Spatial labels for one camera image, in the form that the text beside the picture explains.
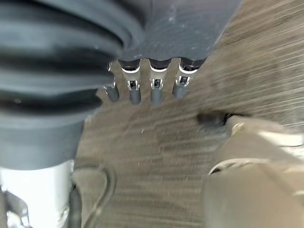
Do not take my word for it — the thin grey cable loop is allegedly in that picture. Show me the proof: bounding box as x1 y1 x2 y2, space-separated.
73 159 117 228

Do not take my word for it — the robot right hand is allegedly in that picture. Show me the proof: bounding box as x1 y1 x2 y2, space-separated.
0 0 241 228

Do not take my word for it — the robot silver leg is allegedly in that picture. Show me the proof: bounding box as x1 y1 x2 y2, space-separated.
203 114 304 228

